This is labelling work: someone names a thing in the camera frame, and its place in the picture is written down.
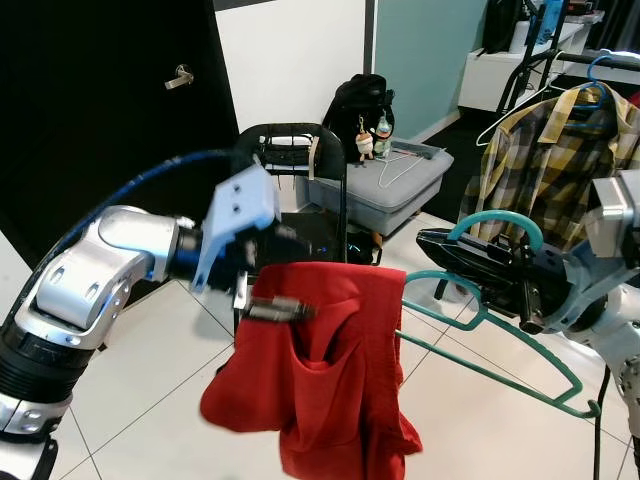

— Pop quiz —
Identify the green hat doll keychain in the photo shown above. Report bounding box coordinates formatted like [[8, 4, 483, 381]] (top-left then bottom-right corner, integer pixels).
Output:
[[373, 110, 394, 159]]

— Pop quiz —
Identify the black door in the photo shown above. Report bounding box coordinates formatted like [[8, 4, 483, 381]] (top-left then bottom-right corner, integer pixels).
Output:
[[0, 0, 241, 266]]

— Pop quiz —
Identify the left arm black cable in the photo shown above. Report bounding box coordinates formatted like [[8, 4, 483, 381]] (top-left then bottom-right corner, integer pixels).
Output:
[[60, 148, 256, 251]]

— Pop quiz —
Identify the cream plush doll keychain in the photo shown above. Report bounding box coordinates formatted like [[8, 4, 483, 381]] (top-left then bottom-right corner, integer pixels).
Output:
[[354, 115, 377, 163]]

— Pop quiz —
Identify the yellow plaid shirt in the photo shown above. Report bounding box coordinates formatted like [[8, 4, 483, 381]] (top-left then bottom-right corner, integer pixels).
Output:
[[458, 85, 640, 253]]

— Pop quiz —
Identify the black metal clothes rack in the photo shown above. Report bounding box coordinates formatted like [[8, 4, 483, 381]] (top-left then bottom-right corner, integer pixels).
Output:
[[495, 0, 640, 241]]

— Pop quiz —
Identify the white shelf unit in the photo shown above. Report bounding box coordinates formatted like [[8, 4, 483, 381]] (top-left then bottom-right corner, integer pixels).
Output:
[[457, 8, 603, 114]]

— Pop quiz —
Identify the black bag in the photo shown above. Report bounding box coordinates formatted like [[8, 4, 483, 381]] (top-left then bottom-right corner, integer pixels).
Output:
[[482, 0, 533, 54]]

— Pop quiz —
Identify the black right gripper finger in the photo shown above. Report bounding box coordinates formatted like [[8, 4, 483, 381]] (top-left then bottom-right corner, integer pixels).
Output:
[[415, 230, 521, 276], [435, 258, 531, 319]]

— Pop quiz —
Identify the grey storage box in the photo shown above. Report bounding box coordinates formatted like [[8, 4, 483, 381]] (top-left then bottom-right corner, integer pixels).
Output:
[[306, 140, 457, 238]]

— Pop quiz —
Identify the blue plastic hanger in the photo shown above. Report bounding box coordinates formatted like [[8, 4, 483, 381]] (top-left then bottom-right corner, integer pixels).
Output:
[[583, 54, 617, 107]]

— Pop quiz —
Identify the teal plastic hanger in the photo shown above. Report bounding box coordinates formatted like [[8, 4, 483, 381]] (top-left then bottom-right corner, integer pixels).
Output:
[[393, 208, 603, 421]]

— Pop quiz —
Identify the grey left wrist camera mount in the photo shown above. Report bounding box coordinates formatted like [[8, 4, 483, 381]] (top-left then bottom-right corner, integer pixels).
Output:
[[188, 163, 285, 293]]

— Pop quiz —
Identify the silver door handle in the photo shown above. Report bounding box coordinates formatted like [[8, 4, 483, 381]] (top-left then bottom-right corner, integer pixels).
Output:
[[164, 64, 197, 92]]

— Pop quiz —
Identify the black backpack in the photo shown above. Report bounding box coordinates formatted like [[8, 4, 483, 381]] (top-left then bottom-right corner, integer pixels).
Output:
[[322, 72, 397, 166]]

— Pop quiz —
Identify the red garment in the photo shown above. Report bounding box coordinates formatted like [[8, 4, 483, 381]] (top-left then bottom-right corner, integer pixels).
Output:
[[198, 260, 425, 480]]

